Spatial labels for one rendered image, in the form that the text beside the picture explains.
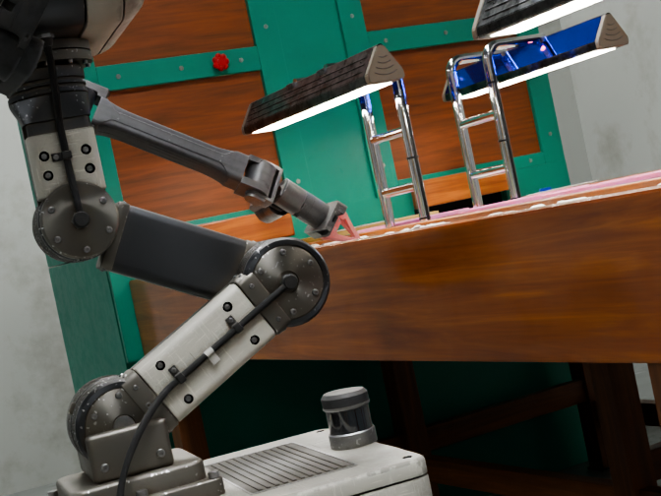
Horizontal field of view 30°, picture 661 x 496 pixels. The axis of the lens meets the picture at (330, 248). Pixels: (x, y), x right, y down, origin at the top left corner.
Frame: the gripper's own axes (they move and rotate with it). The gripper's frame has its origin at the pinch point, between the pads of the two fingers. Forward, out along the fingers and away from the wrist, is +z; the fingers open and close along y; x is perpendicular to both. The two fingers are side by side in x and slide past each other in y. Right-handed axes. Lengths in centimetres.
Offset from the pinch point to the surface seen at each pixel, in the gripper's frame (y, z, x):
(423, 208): -3.2, 9.6, -12.8
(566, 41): -13, 19, -59
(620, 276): -119, -19, 29
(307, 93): 2.1, -22.8, -21.9
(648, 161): 150, 163, -146
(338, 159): 54, 9, -34
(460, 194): 47, 41, -42
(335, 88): -11.9, -22.5, -20.1
